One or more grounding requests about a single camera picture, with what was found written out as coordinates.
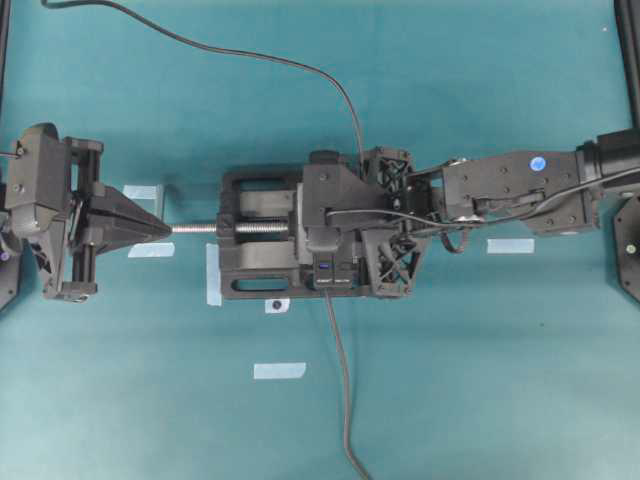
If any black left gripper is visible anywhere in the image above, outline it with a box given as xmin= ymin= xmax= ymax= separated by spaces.
xmin=60 ymin=137 xmax=171 ymax=301

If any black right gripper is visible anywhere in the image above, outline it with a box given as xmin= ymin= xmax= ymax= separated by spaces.
xmin=359 ymin=147 xmax=445 ymax=299

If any black USB cable with plug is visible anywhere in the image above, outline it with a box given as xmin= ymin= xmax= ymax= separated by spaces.
xmin=39 ymin=0 xmax=364 ymax=166

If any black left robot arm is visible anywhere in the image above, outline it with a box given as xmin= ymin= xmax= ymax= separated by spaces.
xmin=1 ymin=124 xmax=171 ymax=303

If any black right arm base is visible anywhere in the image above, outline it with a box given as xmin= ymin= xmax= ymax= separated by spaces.
xmin=613 ymin=195 xmax=640 ymax=302

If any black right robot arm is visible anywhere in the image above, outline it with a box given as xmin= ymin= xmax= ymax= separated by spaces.
xmin=353 ymin=129 xmax=639 ymax=299

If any black multi-port USB hub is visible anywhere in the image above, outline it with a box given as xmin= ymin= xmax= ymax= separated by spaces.
xmin=299 ymin=182 xmax=359 ymax=291

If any blue tape strip upper left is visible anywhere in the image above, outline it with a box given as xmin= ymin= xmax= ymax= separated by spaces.
xmin=123 ymin=184 xmax=165 ymax=219

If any blue tape strip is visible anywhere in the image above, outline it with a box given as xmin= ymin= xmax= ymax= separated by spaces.
xmin=253 ymin=362 xmax=307 ymax=380
xmin=487 ymin=238 xmax=535 ymax=255
xmin=123 ymin=184 xmax=165 ymax=219

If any blue tape strip mid left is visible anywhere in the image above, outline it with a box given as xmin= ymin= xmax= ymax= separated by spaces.
xmin=128 ymin=242 xmax=175 ymax=258

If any blue tape strip right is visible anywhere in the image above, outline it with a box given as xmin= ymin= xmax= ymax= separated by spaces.
xmin=487 ymin=238 xmax=535 ymax=255

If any blue tape vise left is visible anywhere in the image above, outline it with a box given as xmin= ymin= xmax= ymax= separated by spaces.
xmin=205 ymin=243 xmax=223 ymax=307

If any black bench vise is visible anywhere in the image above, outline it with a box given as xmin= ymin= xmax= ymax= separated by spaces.
xmin=216 ymin=166 xmax=376 ymax=300

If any silver vise lead screw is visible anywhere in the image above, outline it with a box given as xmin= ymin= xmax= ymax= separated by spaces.
xmin=171 ymin=221 xmax=289 ymax=235

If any small round marker sticker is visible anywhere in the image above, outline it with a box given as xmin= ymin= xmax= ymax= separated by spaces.
xmin=264 ymin=298 xmax=290 ymax=314

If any blue tape strip bottom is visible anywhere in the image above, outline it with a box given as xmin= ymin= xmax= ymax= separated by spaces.
xmin=253 ymin=362 xmax=307 ymax=380

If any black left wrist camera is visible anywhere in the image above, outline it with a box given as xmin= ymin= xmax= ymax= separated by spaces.
xmin=5 ymin=123 xmax=71 ymax=238

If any black hub power cable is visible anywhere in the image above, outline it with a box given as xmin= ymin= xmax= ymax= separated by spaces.
xmin=322 ymin=288 xmax=374 ymax=480

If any black frame rail left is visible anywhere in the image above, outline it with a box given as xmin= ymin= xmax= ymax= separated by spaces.
xmin=0 ymin=0 xmax=11 ymax=99

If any black frame rail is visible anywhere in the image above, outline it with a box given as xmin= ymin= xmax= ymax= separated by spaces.
xmin=613 ymin=0 xmax=639 ymax=128
xmin=0 ymin=0 xmax=11 ymax=99

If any black frame rail right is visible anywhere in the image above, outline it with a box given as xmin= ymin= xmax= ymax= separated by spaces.
xmin=613 ymin=0 xmax=639 ymax=128

